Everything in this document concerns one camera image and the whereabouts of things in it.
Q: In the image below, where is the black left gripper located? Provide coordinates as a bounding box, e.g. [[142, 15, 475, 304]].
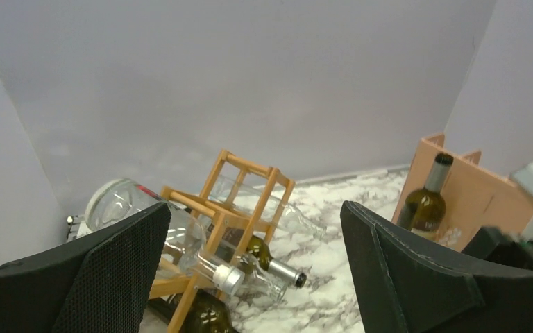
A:
[[340, 201, 533, 332]]

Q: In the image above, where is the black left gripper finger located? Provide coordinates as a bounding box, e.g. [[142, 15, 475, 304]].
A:
[[0, 219, 159, 332]]

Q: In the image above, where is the green wine bottle silver neck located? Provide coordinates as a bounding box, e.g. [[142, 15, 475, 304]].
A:
[[397, 153, 454, 241]]

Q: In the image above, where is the clear glass jug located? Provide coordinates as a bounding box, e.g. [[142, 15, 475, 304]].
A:
[[85, 178, 246, 295]]

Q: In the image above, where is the dark green wine bottle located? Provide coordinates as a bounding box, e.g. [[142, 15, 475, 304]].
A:
[[147, 289, 239, 333]]

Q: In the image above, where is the clear glass bottle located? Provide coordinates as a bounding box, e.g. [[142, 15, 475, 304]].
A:
[[213, 228, 287, 302], [209, 176, 327, 239]]

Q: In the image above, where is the wooden wine rack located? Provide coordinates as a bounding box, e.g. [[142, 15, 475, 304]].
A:
[[149, 149, 295, 332]]

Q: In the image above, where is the pink plastic organizer rack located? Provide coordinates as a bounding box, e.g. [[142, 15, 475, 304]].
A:
[[391, 133, 533, 251]]

